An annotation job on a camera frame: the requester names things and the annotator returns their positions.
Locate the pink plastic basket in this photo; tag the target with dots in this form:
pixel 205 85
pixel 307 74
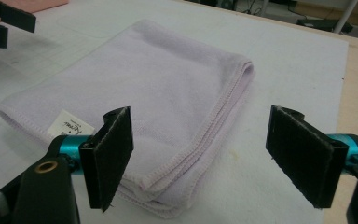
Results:
pixel 37 3

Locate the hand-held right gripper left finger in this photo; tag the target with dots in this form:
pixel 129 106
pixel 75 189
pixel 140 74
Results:
pixel 108 161

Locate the lilac printed towel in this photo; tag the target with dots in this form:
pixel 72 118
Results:
pixel 155 93

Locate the white foam mat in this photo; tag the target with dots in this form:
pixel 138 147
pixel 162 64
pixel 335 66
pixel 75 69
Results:
pixel 276 62

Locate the white metal stand leg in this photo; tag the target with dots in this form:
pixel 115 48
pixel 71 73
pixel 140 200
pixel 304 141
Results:
pixel 345 15

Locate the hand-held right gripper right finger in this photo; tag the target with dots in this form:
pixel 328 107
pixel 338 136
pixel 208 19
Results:
pixel 304 155

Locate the black flat device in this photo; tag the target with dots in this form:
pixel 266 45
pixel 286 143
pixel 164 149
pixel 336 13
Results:
pixel 320 25

